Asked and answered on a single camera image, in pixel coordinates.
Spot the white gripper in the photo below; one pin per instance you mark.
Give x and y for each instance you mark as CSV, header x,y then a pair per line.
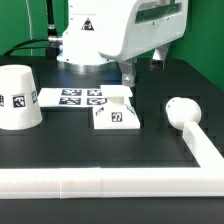
x,y
128,28

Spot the white lamp base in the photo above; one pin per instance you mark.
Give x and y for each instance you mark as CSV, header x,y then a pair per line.
x,y
116,113

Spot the white lamp bulb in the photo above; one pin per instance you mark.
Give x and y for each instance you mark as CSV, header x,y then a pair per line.
x,y
181,110

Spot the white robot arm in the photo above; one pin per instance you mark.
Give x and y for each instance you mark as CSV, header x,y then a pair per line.
x,y
79,40

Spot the white lamp shade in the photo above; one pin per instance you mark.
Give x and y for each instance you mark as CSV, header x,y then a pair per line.
x,y
19,107

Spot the white marker sheet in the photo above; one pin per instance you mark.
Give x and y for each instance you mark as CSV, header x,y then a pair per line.
x,y
71,97

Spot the white L-shaped fence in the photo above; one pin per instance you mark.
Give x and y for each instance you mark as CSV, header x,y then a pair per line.
x,y
205,180

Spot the black cable connector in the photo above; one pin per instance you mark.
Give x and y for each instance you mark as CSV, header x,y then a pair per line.
x,y
54,39

